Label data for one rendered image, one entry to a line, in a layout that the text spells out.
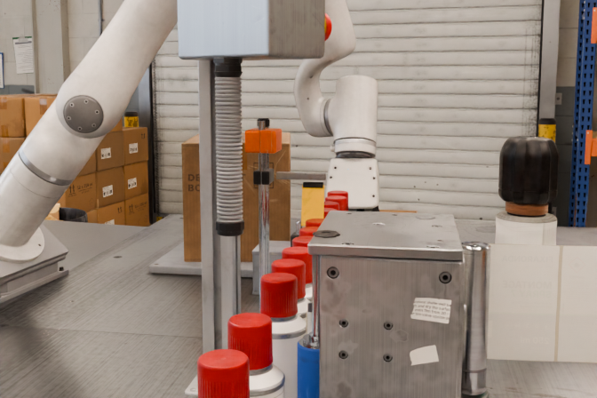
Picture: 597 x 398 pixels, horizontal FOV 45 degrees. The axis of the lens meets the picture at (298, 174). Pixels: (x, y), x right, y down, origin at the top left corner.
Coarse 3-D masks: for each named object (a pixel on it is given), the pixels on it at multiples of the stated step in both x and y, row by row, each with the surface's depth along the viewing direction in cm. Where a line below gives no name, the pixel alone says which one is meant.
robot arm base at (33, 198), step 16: (16, 160) 139; (0, 176) 143; (16, 176) 139; (32, 176) 138; (0, 192) 140; (16, 192) 139; (32, 192) 139; (48, 192) 140; (64, 192) 145; (0, 208) 141; (16, 208) 140; (32, 208) 141; (48, 208) 144; (0, 224) 142; (16, 224) 142; (32, 224) 144; (0, 240) 143; (16, 240) 145; (32, 240) 151; (0, 256) 141; (16, 256) 144; (32, 256) 147
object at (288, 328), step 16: (272, 288) 63; (288, 288) 63; (272, 304) 63; (288, 304) 63; (272, 320) 63; (288, 320) 64; (304, 320) 66; (272, 336) 63; (288, 336) 63; (288, 352) 63; (288, 368) 63; (288, 384) 63
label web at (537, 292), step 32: (512, 256) 86; (544, 256) 86; (576, 256) 86; (512, 288) 87; (544, 288) 86; (576, 288) 86; (512, 320) 87; (544, 320) 87; (576, 320) 87; (512, 352) 88; (544, 352) 87; (576, 352) 87
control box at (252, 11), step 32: (192, 0) 88; (224, 0) 84; (256, 0) 80; (288, 0) 81; (320, 0) 85; (192, 32) 89; (224, 32) 84; (256, 32) 81; (288, 32) 81; (320, 32) 85
